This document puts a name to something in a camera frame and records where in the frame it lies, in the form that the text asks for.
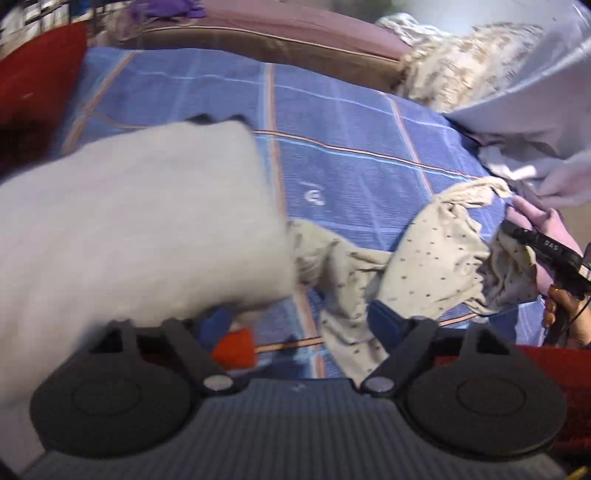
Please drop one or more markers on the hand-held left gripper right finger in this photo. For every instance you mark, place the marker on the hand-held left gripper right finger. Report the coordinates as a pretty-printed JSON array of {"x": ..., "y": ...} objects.
[{"x": 383, "y": 321}]

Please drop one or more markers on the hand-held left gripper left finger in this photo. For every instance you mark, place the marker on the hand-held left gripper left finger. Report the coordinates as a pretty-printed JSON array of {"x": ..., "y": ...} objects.
[{"x": 217, "y": 325}]

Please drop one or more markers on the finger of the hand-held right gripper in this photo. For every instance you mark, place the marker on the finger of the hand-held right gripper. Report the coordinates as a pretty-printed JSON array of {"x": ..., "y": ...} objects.
[{"x": 517, "y": 231}]

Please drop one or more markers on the cream dotted garment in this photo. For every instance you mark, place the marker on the cream dotted garment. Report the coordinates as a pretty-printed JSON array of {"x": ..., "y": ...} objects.
[{"x": 434, "y": 258}]

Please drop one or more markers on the person's right hand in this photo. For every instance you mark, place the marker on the person's right hand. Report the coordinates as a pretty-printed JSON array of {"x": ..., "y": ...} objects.
[{"x": 579, "y": 318}]

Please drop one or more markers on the orange red cloth piece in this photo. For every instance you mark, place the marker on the orange red cloth piece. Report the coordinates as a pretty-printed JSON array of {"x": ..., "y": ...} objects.
[{"x": 235, "y": 350}]

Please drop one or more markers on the pink fuzzy sweater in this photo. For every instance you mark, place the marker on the pink fuzzy sweater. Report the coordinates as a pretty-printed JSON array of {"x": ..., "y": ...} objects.
[{"x": 551, "y": 226}]

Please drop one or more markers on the white plush pillow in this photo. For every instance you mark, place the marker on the white plush pillow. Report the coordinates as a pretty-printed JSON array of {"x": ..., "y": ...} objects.
[{"x": 129, "y": 230}]

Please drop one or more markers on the pale lilac cloth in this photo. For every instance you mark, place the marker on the pale lilac cloth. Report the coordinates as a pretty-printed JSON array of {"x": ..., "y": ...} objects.
[{"x": 535, "y": 92}]

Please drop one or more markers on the blue plaid bed sheet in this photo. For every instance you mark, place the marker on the blue plaid bed sheet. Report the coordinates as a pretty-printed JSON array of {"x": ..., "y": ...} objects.
[{"x": 351, "y": 152}]

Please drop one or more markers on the beige patterned blanket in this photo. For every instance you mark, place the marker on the beige patterned blanket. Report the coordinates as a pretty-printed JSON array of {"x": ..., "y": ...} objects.
[{"x": 461, "y": 69}]

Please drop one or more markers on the brown bed edge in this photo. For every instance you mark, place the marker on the brown bed edge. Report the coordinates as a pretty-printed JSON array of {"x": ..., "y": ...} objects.
[{"x": 277, "y": 37}]

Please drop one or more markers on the red smooth cushion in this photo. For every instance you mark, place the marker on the red smooth cushion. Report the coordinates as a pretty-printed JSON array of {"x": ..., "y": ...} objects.
[{"x": 37, "y": 74}]

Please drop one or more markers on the purple cloth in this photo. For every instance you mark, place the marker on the purple cloth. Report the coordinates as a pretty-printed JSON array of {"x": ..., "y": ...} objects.
[{"x": 161, "y": 10}]

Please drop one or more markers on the black metal rack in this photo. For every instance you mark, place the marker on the black metal rack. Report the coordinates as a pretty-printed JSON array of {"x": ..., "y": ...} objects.
[{"x": 55, "y": 11}]

